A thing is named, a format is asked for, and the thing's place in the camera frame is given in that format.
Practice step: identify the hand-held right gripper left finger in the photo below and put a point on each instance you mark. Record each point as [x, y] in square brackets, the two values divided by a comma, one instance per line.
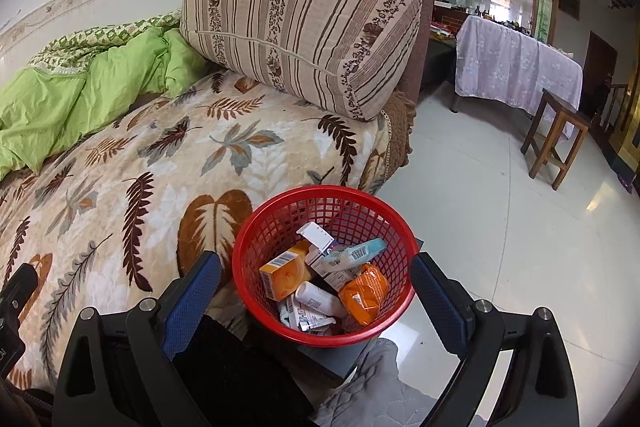
[192, 302]

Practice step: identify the green quilt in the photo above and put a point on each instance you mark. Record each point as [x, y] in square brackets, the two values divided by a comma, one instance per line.
[100, 92]

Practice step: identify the brown crochet cover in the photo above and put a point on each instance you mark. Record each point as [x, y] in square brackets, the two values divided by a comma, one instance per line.
[400, 132]

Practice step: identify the red plastic basket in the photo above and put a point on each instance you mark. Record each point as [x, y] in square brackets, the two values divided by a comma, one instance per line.
[280, 227]

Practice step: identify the teal tissue pack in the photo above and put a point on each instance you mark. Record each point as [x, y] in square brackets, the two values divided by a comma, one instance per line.
[350, 254]

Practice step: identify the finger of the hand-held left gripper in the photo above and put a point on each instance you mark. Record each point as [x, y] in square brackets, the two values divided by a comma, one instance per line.
[22, 287]

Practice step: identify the brown wooden door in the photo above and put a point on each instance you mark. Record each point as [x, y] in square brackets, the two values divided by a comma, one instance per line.
[597, 67]

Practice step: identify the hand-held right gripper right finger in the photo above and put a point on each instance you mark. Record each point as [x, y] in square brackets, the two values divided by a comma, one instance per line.
[440, 302]

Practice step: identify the purple floral tablecloth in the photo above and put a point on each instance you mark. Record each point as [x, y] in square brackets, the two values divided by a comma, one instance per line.
[505, 57]

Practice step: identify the dark wooden cabinet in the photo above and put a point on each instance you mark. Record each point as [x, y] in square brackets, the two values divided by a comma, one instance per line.
[440, 52]

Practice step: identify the grey quilted cloth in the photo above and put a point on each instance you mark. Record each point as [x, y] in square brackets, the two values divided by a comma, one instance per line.
[380, 392]

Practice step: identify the orange wrapper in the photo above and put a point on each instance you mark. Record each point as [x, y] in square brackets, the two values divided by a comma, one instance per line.
[365, 292]

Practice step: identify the wooden stool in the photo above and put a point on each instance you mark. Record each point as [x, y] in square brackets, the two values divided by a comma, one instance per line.
[560, 107]

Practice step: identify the person's black trouser leg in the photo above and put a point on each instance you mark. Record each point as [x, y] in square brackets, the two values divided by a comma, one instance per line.
[240, 377]

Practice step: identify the striped floral cushion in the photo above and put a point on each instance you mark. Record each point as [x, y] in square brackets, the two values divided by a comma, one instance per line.
[300, 22]

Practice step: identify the white plastic bottle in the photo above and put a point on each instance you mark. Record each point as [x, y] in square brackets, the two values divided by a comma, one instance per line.
[315, 294]

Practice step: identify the orange barcode box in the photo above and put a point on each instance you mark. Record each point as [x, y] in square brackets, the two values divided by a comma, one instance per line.
[287, 277]

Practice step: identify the white printed packet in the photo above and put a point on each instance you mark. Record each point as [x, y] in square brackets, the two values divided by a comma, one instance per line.
[305, 319]

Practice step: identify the leaf print fleece blanket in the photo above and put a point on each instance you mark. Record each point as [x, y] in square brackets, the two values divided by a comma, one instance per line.
[150, 157]

